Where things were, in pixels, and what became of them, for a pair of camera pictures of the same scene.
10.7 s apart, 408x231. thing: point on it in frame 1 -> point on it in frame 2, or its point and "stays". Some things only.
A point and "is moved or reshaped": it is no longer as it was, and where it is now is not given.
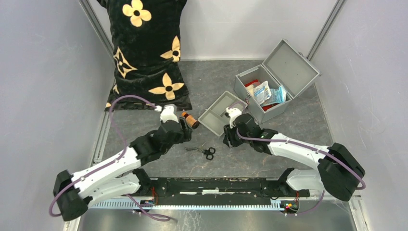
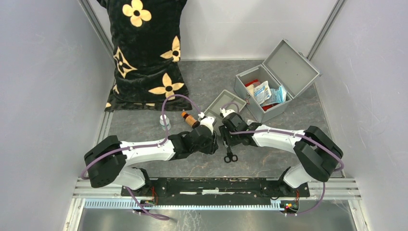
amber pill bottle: (190, 120) stays
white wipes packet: (262, 92) stays
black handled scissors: (209, 153) is moved or reshaped
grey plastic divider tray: (215, 118) stays
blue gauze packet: (278, 96) stays
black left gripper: (185, 134) -> (212, 146)
